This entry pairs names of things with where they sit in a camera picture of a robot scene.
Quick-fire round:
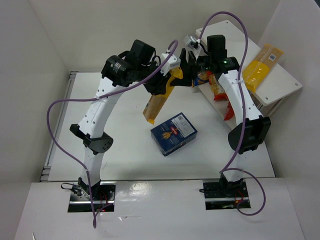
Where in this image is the yellow spaghetti bag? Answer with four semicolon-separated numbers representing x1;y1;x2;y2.
143;66;183;125
242;44;284;93

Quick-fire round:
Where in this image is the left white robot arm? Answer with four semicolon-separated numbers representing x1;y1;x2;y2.
69;39;180;197

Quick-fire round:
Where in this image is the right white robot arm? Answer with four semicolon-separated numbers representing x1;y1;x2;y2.
171;34;271;197

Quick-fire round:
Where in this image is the blue pasta bag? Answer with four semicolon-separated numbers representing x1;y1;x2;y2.
191;71;212;88

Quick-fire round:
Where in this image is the red pasta bag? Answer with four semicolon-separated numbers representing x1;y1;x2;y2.
206;71;228;101
223;102;235;121

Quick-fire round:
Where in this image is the blue Barilla pasta box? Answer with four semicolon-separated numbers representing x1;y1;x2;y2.
150;112;198;157

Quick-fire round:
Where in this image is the yellow spaghetti bag on shelf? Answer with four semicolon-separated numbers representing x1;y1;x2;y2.
242;44;284;93

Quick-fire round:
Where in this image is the white two-tier shelf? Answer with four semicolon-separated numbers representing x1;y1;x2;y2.
199;20;302;129

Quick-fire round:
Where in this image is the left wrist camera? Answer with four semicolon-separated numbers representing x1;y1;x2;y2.
160;53;181;76

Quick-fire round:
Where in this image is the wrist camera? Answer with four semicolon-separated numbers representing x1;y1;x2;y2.
160;53;181;76
183;35;202;59

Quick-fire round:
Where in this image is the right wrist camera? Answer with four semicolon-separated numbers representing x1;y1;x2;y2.
183;35;202;59

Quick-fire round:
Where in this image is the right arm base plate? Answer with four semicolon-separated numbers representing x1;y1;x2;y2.
199;178;251;211

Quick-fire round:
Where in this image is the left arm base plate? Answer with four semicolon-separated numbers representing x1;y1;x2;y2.
60;181;116;213

